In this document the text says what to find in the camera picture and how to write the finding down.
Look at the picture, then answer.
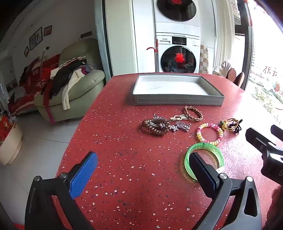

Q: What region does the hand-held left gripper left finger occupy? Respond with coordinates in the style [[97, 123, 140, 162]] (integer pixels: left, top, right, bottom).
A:
[[25, 151, 98, 230]]

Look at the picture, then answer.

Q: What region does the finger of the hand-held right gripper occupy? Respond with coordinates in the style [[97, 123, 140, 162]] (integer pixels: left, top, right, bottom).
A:
[[271, 125, 283, 142], [245, 128, 277, 158]]

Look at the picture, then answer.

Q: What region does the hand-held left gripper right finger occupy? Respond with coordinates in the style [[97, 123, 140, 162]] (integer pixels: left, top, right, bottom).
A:
[[190, 152, 263, 230]]

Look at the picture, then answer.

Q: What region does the green translucent bangle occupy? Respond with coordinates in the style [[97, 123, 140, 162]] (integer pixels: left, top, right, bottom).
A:
[[184, 143, 225, 182]]

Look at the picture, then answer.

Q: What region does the black claw hair clip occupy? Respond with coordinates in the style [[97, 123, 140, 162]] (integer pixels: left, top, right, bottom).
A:
[[228, 120, 244, 134]]

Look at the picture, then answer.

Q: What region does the pink yellow spiral hair tie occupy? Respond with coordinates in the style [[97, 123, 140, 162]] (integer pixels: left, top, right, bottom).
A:
[[196, 123, 224, 146]]

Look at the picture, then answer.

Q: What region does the yellow hair tie fruit charm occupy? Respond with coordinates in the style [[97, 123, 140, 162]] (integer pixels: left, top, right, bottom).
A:
[[219, 118, 239, 133]]

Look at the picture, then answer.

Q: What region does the silver crystal hair clip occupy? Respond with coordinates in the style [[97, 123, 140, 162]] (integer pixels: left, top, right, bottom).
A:
[[170, 121, 191, 132]]

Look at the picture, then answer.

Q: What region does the brown braided hair tie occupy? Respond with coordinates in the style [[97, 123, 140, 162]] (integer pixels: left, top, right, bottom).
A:
[[184, 106, 203, 122]]

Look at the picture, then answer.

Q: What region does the beige hair clip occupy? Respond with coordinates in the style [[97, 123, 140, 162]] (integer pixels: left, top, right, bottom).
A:
[[170, 114, 188, 122]]

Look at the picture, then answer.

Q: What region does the silver star hair clip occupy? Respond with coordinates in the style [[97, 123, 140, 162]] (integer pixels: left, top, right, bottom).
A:
[[152, 113, 170, 131]]

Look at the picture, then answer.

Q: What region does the brown spiral hair tie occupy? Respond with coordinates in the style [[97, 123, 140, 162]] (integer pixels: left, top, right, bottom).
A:
[[142, 118, 170, 136]]

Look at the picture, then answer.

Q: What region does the grey shallow tray box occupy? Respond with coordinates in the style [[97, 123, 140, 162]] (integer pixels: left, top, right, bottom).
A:
[[132, 74, 225, 107]]

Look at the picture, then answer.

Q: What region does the person's right forearm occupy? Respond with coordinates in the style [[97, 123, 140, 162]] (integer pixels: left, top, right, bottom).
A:
[[266, 187, 283, 230]]

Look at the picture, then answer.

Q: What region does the brown round back chair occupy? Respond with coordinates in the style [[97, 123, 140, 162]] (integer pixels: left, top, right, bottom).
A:
[[235, 72, 245, 89], [226, 68, 237, 83]]

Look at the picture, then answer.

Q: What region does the cream round stool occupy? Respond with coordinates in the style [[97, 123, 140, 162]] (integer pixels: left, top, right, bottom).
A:
[[0, 120, 23, 165]]

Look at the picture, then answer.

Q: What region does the white cloth bundle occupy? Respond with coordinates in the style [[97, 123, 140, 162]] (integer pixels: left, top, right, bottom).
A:
[[212, 60, 232, 77]]

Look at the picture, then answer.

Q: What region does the pale green sofa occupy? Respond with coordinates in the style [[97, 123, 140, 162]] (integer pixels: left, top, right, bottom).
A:
[[34, 38, 106, 123]]

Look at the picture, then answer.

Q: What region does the checked hanging cloth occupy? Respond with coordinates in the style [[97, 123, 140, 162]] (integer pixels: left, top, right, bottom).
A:
[[200, 45, 209, 74]]

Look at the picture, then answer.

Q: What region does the pile of clothes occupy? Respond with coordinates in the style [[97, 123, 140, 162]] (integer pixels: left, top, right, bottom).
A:
[[41, 56, 96, 111]]

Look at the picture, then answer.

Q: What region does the red printed blanket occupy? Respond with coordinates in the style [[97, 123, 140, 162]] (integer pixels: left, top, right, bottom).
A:
[[9, 54, 61, 115]]

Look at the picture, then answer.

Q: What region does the white washing machine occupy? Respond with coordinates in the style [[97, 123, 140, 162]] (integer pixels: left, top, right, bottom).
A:
[[155, 33, 201, 73]]

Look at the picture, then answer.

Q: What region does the white tumble dryer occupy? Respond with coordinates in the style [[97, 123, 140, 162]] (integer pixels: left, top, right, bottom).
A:
[[154, 0, 200, 37]]

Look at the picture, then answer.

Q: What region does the red handled mop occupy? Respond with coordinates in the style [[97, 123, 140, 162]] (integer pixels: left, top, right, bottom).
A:
[[146, 39, 160, 73]]

